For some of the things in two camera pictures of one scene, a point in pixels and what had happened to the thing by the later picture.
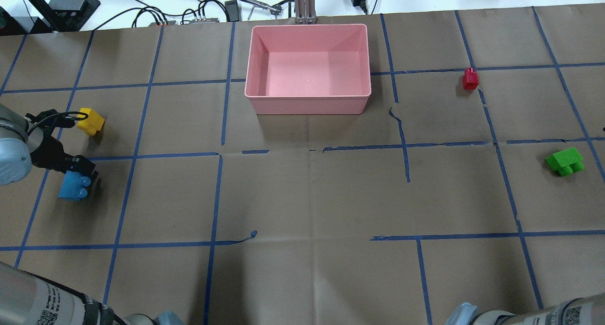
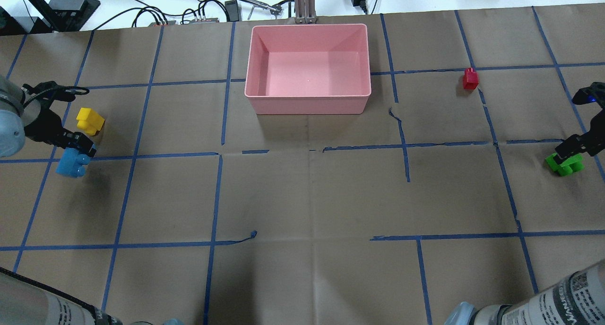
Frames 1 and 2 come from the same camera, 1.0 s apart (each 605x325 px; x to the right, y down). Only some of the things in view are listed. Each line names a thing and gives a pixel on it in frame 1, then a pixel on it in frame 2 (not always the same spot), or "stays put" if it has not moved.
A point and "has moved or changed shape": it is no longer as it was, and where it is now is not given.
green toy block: [566, 161] stays put
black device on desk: [71, 12] stays put
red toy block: [471, 79] stays put
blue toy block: [74, 187] has moved or changed shape
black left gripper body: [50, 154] to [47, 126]
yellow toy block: [93, 123] stays put
